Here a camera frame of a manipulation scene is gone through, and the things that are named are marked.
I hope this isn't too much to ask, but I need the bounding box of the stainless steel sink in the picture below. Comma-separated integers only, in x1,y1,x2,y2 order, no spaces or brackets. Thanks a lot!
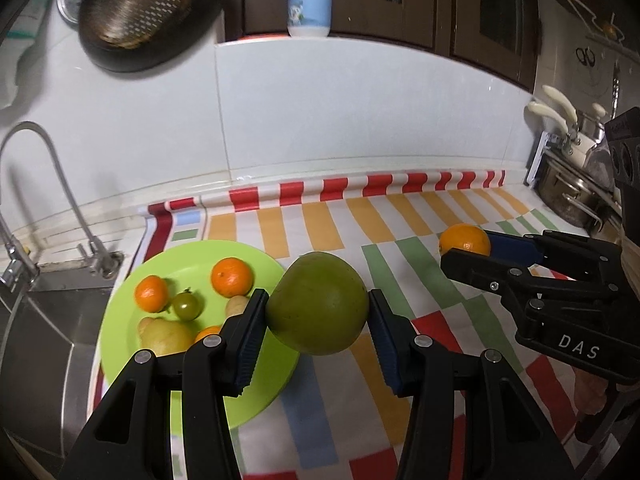
1,264,116,469

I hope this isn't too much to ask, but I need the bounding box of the cream handled utensil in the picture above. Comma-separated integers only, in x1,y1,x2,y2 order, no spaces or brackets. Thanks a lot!
542,84,578,125
526,101,579,143

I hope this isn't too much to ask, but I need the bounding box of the operator right hand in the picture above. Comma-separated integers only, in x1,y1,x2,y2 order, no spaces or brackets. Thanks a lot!
574,370,608,415

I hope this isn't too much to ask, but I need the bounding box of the curved steel tap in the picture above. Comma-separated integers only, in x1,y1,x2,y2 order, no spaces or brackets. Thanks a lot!
0,120,124,279

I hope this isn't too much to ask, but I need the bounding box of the large green apple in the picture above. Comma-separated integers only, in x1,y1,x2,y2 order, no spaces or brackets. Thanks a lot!
266,252,369,356

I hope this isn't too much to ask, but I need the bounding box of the steel sink mixer tap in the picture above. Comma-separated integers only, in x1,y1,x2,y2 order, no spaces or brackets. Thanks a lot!
0,216,39,292

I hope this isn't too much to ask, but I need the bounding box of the dark wooden window frame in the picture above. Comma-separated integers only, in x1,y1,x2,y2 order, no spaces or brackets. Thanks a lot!
224,0,539,91

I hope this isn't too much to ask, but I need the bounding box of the black pan with strainer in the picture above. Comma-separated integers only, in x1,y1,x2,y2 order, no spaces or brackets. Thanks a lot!
77,0,227,73

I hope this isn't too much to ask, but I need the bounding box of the small green lime fruit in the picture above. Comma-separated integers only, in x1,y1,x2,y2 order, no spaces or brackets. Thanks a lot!
170,289,203,322

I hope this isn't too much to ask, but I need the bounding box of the small tan fruit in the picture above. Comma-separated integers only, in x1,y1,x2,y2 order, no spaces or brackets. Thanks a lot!
224,296,250,318

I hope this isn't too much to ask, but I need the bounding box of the large orange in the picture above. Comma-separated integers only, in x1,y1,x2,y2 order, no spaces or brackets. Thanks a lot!
209,257,254,298

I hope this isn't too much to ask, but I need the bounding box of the large yellow-green apple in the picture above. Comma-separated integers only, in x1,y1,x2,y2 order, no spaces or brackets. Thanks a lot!
138,318,194,356

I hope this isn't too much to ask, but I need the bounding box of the small orange mandarin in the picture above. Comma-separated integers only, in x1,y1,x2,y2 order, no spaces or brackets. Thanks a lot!
134,275,170,313

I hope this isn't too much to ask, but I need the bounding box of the steel pot stack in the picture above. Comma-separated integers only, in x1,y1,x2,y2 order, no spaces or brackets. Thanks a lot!
534,148,622,236

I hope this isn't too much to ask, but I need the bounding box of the small orange tangerine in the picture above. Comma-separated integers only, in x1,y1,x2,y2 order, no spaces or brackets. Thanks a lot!
194,325,221,342
438,223,491,256

